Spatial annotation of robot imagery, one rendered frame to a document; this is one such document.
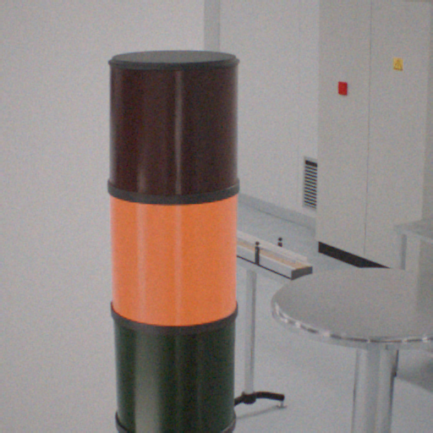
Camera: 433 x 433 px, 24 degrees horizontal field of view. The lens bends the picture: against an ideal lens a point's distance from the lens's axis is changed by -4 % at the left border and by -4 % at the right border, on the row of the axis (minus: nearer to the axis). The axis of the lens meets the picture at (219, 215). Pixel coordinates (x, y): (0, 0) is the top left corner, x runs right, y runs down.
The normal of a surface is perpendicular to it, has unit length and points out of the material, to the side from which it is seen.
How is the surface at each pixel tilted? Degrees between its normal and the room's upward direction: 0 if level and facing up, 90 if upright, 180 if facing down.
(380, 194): 90
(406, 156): 90
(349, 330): 0
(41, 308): 90
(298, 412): 0
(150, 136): 90
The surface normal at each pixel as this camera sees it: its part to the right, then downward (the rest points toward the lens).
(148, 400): -0.42, 0.22
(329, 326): 0.00, -0.97
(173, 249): 0.04, 0.25
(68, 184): 0.55, 0.22
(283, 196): -0.83, 0.14
